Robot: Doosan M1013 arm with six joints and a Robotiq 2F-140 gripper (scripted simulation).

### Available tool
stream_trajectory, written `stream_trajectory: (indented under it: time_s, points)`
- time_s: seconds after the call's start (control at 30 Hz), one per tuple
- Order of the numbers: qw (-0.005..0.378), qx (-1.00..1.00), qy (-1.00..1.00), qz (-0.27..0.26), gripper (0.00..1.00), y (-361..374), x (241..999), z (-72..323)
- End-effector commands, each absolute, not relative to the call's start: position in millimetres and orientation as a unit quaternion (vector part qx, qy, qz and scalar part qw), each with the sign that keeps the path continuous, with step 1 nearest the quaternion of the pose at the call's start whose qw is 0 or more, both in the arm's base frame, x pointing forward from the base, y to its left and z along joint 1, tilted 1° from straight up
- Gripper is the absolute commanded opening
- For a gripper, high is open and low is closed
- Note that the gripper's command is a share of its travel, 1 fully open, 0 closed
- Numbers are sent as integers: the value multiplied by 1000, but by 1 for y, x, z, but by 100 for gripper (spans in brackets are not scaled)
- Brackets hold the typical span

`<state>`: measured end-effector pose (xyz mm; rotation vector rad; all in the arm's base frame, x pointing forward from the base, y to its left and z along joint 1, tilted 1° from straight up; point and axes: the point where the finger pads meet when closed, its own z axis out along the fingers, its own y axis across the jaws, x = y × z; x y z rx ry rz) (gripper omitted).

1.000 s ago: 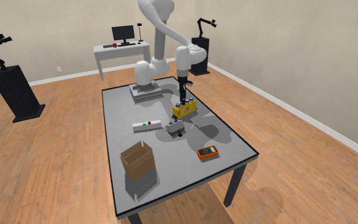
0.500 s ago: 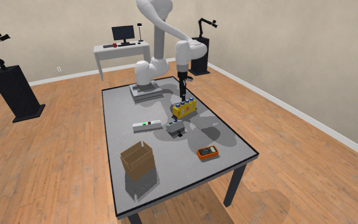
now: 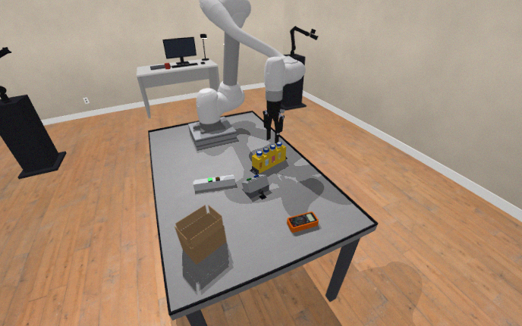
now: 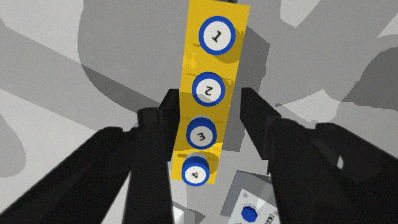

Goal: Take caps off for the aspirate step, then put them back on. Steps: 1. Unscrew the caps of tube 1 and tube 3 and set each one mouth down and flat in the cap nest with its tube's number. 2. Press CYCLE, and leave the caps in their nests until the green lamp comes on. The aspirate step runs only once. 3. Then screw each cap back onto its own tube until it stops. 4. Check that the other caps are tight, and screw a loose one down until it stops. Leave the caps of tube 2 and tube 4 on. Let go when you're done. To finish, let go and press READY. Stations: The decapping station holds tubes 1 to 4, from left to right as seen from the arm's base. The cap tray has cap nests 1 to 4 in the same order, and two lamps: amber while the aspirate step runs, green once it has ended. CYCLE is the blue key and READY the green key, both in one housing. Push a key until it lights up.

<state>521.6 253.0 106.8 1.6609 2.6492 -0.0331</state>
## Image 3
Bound brown cardboard box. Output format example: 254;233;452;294
175;205;227;265

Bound yellow rack with four tubes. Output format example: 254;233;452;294
252;144;286;174

